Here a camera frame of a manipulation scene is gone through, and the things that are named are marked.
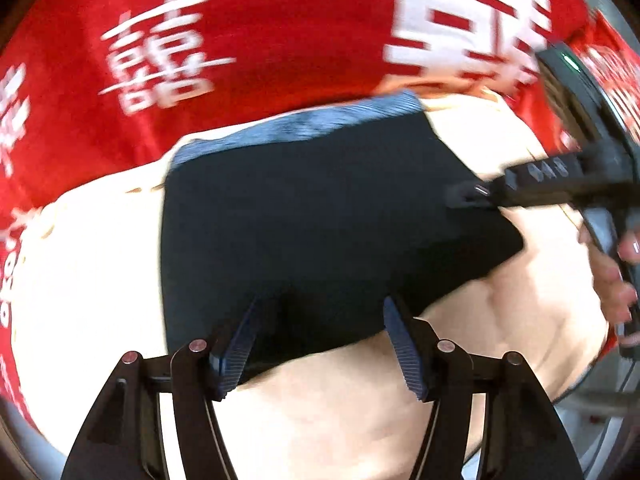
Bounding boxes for cream seat cushion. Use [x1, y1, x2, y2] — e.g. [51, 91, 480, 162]
[8, 86, 614, 480]

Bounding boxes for red sofa cover with characters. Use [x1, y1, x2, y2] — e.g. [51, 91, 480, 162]
[0, 0, 591, 426]

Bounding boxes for person's right hand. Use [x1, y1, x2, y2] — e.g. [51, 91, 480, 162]
[578, 224, 638, 324]

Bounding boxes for red embroidered pillow right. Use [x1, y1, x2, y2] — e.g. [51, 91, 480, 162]
[570, 10, 640, 143]

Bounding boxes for black pants with blue trim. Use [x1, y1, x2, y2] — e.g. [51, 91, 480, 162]
[160, 91, 524, 377]

